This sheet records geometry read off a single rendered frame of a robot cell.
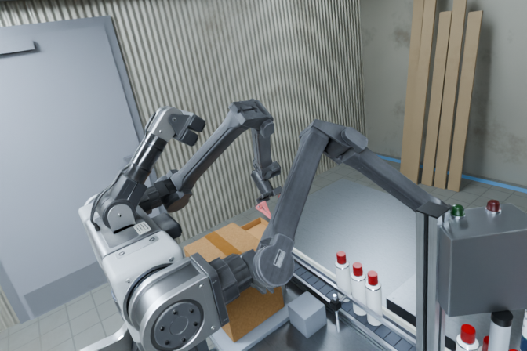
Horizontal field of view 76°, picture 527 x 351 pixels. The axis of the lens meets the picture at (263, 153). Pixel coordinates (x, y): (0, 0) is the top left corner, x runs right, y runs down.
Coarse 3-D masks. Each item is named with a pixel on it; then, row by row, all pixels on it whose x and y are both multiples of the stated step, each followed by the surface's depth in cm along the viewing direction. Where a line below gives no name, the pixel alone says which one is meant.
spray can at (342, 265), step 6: (342, 252) 123; (342, 258) 121; (336, 264) 124; (342, 264) 123; (348, 264) 123; (336, 270) 124; (342, 270) 122; (348, 270) 123; (336, 276) 125; (342, 276) 123; (348, 276) 124; (336, 282) 127; (342, 282) 124; (348, 282) 125; (342, 288) 125; (348, 288) 125; (348, 300) 127
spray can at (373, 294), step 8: (368, 272) 112; (368, 280) 112; (376, 280) 110; (368, 288) 111; (376, 288) 110; (368, 296) 113; (376, 296) 111; (368, 304) 114; (376, 304) 112; (376, 312) 113; (368, 320) 117; (376, 320) 115
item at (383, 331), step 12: (300, 276) 145; (312, 276) 143; (324, 276) 142; (324, 288) 136; (348, 312) 123; (396, 324) 115; (384, 336) 112; (396, 336) 111; (396, 348) 107; (408, 348) 107
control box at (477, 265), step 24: (480, 216) 67; (504, 216) 66; (456, 240) 62; (480, 240) 62; (504, 240) 62; (456, 264) 64; (480, 264) 64; (504, 264) 64; (456, 288) 66; (480, 288) 66; (504, 288) 66; (456, 312) 68; (480, 312) 68
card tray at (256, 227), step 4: (256, 220) 196; (260, 220) 198; (264, 220) 193; (248, 224) 193; (252, 224) 195; (256, 224) 197; (260, 224) 196; (264, 224) 195; (244, 228) 192; (248, 228) 194; (252, 228) 194; (256, 228) 193; (260, 228) 193; (264, 228) 192; (248, 232) 191; (252, 232) 190; (256, 232) 189; (260, 232) 189; (256, 236) 186; (260, 236) 185
